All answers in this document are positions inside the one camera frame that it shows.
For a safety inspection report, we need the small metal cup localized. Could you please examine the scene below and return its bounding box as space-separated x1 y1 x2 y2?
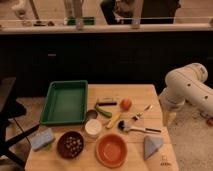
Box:
86 109 98 120

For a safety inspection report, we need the small metal spoon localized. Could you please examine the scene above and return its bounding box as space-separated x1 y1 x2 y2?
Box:
131 105 153 121

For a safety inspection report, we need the white round lid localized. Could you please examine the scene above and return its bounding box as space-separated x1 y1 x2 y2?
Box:
85 119 102 138

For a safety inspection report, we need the grey folded cloth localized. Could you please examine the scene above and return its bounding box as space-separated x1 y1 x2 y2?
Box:
143 136 164 160

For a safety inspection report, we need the green cucumber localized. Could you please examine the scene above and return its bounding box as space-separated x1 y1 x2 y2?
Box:
94 104 112 118

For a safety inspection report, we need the dark bowl with nuts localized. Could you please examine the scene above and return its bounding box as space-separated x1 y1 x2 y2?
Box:
57 131 84 159

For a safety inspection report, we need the green box on shelf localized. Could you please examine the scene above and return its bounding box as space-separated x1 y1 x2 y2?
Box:
67 16 95 25

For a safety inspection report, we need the yellow banana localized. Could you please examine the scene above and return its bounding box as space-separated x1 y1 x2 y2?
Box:
106 113 121 129

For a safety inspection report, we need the green plastic tray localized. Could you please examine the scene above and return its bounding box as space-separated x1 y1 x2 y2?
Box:
40 80 88 125

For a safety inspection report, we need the black bristle brush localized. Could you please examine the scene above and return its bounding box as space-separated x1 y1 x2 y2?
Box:
118 120 161 133

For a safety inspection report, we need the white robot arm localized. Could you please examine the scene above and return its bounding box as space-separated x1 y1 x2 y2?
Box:
159 63 213 126

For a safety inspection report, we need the black chair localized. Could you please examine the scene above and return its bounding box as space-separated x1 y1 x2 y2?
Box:
0 77 39 168

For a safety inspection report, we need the blue sponge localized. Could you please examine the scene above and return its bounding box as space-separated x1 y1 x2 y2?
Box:
30 128 55 151

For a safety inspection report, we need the red bowl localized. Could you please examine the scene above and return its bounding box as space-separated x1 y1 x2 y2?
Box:
95 134 127 168

